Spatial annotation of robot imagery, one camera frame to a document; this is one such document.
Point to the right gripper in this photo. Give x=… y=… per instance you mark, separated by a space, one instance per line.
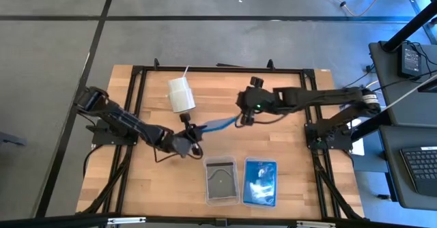
x=254 y=100

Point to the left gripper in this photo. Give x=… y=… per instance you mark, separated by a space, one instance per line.
x=177 y=142

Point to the blue jewel case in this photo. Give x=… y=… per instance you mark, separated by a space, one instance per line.
x=259 y=180
x=218 y=124

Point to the black jewel case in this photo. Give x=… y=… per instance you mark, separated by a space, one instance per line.
x=222 y=183

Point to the clear plastic bin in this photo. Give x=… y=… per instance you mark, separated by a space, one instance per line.
x=259 y=205
x=222 y=202

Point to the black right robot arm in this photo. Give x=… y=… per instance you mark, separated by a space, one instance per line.
x=324 y=96

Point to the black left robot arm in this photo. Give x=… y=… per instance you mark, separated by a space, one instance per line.
x=129 y=122

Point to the white cylinder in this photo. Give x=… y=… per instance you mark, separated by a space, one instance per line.
x=181 y=96

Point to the black pole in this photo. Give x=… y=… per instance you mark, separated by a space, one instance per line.
x=409 y=26
x=372 y=125

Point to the gray side desk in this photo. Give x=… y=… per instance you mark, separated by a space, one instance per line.
x=392 y=187
x=403 y=101

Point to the black overhead beam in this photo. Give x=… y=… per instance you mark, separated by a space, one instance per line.
x=51 y=221

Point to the black power adapter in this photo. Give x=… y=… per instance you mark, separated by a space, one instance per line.
x=409 y=60

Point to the black laptop keyboard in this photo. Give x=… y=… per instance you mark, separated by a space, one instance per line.
x=423 y=166

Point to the black table frame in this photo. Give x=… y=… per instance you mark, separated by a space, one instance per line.
x=218 y=69

